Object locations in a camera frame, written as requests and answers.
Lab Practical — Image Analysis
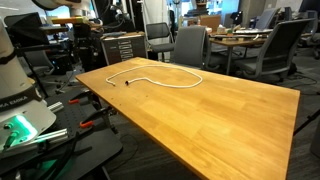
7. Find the white rope with black tip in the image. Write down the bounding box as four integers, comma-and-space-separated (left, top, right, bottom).
105, 64, 204, 90

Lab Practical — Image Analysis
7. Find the grey drawer cabinet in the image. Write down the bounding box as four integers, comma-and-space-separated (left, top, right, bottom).
100, 31, 148, 66

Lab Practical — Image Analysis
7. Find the grey fabric office chair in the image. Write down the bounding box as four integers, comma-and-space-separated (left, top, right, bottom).
172, 25, 210, 70

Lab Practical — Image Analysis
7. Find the grey armrest office chair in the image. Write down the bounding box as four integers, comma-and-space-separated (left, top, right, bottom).
233, 18, 316, 81

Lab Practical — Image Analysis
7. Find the black mesh office chair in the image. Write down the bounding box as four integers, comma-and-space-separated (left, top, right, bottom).
145, 21, 175, 63

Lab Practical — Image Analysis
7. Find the black floor cable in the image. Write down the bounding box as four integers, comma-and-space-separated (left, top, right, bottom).
108, 133, 139, 173

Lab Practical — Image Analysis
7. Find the black robot cart platform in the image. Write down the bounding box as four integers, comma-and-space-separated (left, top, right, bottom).
0, 87, 124, 180

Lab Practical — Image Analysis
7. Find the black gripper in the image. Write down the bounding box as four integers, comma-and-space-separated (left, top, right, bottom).
72, 23, 94, 66

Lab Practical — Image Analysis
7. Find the white papers stack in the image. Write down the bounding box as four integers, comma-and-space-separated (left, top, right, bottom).
233, 28, 274, 36

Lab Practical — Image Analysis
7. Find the wooden office desk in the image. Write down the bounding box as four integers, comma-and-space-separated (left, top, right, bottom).
208, 28, 314, 76

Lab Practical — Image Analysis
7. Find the orange-handled black clamp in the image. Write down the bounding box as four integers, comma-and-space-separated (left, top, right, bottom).
79, 105, 118, 130
68, 90, 101, 107

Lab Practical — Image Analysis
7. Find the aluminium extrusion bar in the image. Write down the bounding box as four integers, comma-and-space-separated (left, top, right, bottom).
31, 128, 69, 145
47, 101, 65, 114

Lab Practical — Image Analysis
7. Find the black camera rig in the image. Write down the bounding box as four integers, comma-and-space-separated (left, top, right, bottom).
111, 2, 133, 33

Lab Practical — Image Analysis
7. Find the black tripod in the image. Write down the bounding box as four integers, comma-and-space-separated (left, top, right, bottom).
293, 108, 320, 136

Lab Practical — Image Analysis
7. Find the brown cardboard box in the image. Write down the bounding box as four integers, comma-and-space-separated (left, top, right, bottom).
199, 14, 223, 33

